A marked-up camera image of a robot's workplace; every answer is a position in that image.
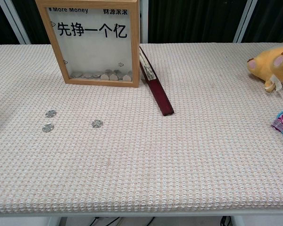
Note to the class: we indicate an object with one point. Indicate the white metal frame post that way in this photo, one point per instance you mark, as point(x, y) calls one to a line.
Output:
point(245, 21)
point(16, 23)
point(143, 23)

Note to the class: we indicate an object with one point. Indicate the silver coin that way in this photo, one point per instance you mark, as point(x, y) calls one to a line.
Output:
point(126, 78)
point(97, 123)
point(76, 75)
point(113, 77)
point(48, 127)
point(96, 76)
point(105, 76)
point(51, 113)
point(87, 75)

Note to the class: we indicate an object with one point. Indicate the dark red folded fan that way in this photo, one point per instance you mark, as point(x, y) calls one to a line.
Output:
point(159, 94)

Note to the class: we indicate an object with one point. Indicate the beige woven tablecloth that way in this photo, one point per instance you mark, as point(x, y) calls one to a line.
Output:
point(155, 153)

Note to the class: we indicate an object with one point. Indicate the wooden framed money box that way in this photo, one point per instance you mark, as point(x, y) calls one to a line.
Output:
point(94, 54)

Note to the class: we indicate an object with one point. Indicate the yellow plush toy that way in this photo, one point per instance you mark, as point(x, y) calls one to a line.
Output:
point(266, 66)

